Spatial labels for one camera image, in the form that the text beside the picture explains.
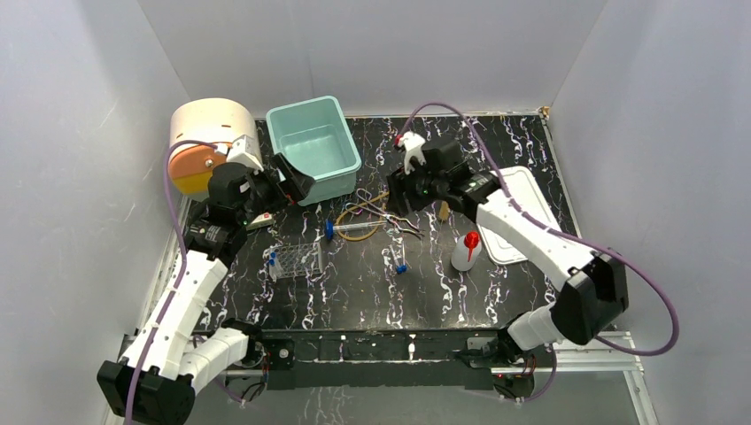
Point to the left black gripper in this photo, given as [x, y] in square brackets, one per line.
[284, 178]

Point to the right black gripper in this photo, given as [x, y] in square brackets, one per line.
[399, 182]

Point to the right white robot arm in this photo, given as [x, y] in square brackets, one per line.
[591, 286]

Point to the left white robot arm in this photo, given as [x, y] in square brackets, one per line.
[157, 378]

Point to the small white red box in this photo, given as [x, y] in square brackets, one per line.
[265, 219]

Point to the teal plastic bin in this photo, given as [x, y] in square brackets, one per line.
[314, 137]

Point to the metal tongs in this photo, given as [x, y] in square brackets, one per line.
[372, 204]

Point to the tan rubber band loop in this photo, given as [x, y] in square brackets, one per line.
[353, 214]

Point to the white squeeze bottle red cap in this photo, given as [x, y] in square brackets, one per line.
[466, 251]

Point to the clear test tube rack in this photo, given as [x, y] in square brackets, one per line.
[297, 260]

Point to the blue capped tube in rack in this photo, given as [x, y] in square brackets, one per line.
[272, 266]

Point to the white orange yellow cylinder device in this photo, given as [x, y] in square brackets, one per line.
[208, 126]

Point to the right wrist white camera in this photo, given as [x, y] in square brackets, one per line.
[410, 144]

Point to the wrist white camera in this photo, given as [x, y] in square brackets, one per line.
[410, 144]
[245, 150]

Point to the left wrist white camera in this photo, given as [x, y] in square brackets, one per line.
[245, 150]

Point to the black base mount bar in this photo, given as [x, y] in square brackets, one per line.
[473, 358]

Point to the aluminium frame rail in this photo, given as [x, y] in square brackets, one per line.
[598, 355]

